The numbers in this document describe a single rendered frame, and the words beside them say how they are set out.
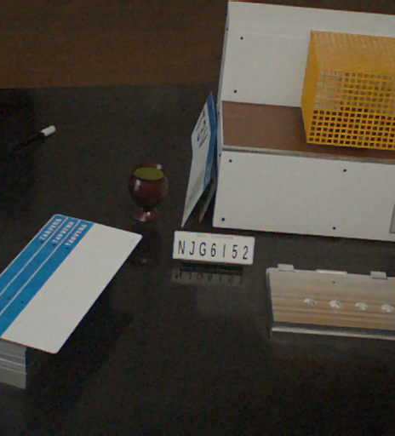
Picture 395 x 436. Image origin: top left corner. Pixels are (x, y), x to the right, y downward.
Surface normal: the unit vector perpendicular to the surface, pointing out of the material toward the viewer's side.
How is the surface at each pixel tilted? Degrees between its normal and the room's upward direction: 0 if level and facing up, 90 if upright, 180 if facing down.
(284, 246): 0
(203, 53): 0
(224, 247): 65
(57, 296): 0
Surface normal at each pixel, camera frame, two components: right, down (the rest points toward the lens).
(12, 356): -0.32, 0.47
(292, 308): 0.09, -0.85
